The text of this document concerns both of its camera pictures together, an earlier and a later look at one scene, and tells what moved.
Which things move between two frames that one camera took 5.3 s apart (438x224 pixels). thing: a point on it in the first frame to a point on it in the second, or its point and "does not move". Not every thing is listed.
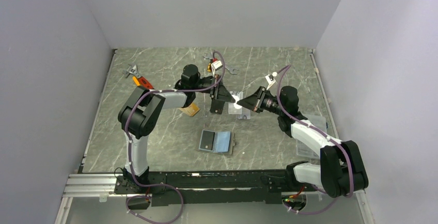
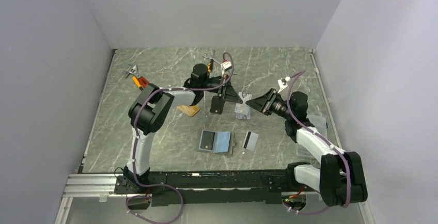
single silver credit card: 235,105 to 250,140
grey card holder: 217,142 does not move
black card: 217,106 does not move
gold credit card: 190,109 does not move
